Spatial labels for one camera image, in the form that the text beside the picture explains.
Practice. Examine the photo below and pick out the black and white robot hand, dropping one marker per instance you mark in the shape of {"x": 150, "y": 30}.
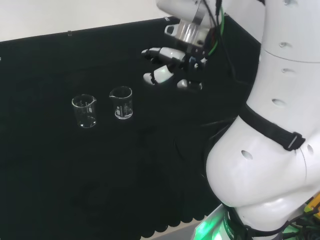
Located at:
{"x": 167, "y": 53}

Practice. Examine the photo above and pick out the clear glass beaker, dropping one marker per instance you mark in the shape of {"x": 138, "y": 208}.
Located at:
{"x": 122, "y": 110}
{"x": 85, "y": 123}

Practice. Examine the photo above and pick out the black bench cloth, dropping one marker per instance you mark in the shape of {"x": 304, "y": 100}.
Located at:
{"x": 125, "y": 162}

